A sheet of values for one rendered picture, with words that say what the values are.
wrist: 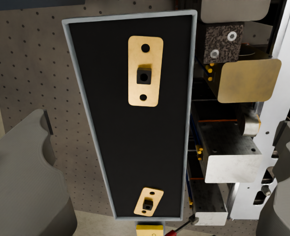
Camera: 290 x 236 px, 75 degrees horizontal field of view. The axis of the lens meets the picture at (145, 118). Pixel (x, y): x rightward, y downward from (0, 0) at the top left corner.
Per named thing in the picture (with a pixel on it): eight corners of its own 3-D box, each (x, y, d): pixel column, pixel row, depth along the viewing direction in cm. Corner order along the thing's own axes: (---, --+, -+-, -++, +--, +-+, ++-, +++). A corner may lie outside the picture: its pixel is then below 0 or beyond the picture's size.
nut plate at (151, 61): (157, 105, 25) (157, 110, 24) (128, 104, 25) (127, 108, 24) (163, 37, 20) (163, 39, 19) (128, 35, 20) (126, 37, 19)
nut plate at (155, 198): (151, 215, 38) (151, 221, 37) (133, 211, 38) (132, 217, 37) (164, 189, 34) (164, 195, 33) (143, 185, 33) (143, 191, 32)
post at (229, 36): (192, 27, 61) (238, 62, 27) (176, 28, 62) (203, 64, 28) (193, 9, 59) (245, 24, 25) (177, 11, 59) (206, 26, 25)
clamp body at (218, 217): (199, 146, 88) (224, 225, 57) (174, 146, 89) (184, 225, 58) (201, 133, 84) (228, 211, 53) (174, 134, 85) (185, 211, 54)
